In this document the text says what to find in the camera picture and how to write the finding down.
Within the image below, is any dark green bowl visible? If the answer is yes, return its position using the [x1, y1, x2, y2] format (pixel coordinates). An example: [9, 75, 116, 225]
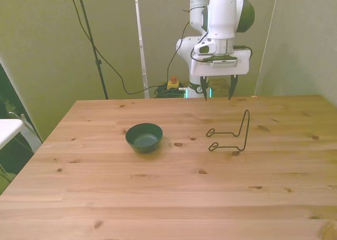
[125, 123, 164, 154]

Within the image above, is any black panel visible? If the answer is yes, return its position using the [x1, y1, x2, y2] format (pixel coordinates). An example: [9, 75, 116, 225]
[0, 62, 43, 177]

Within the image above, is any black wire plate stand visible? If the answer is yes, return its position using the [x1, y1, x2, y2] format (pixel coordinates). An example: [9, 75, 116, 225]
[206, 109, 250, 152]

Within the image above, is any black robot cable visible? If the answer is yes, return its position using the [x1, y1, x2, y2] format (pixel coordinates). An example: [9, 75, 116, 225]
[166, 20, 191, 87]

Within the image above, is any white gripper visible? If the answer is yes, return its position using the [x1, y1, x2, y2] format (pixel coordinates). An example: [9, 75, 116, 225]
[190, 48, 250, 102]

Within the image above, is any black tripod stand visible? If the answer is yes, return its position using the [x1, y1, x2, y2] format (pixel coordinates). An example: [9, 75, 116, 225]
[75, 0, 109, 100]

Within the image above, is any black camera cable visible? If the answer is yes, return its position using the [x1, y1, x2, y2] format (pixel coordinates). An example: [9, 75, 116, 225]
[233, 45, 253, 59]

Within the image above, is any white vertical pole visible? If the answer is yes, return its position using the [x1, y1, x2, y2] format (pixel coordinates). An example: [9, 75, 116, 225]
[133, 0, 150, 99]

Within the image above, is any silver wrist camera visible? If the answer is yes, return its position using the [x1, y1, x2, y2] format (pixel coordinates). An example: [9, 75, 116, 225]
[212, 59, 239, 68]

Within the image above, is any black tripod cable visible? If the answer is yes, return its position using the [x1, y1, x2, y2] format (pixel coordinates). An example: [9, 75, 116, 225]
[66, 0, 169, 95]

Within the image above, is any coiled cable bundle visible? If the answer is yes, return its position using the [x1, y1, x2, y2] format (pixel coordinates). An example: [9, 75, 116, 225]
[154, 84, 188, 99]

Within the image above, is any yellow emergency stop button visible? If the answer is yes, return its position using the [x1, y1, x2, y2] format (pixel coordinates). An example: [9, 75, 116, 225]
[167, 76, 180, 91]

